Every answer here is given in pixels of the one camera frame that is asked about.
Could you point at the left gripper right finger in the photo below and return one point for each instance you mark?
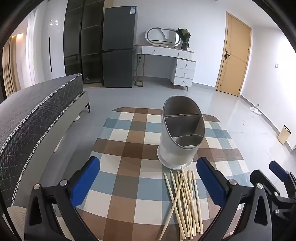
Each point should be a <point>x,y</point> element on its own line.
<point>255,219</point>

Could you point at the grey mattress bed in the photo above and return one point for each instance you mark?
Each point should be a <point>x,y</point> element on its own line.
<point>33,121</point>

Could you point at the white paper on floor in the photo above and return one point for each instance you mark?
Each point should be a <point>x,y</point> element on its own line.
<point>255,110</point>

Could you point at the white wardrobe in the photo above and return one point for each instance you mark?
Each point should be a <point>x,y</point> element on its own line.
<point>48,40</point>

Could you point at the black glass cabinet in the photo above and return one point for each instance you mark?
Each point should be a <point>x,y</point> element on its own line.
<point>82,39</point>

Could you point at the checkered table cloth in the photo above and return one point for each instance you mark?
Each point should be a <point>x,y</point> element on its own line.
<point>129,199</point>

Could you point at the dark grey refrigerator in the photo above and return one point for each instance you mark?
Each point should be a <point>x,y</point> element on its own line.
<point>118,46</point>

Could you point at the yellow wooden door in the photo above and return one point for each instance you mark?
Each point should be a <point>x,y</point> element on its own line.
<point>235,57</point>

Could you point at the oval vanity mirror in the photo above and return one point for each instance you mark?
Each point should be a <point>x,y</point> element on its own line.
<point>162,37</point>

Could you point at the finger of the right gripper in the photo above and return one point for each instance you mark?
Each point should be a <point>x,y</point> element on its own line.
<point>288,179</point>
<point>282,209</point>

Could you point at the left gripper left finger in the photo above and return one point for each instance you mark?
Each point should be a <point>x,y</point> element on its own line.
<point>52,214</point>

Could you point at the grey utensil holder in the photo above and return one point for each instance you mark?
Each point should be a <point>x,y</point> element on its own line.
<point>183,130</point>

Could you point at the white dressing table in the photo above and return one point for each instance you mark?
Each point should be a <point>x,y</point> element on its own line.
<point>180,63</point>

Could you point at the beige curtain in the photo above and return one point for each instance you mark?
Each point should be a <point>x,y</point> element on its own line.
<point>9,64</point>

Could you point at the beige waste bin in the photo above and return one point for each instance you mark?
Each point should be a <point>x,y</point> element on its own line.
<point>284,134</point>

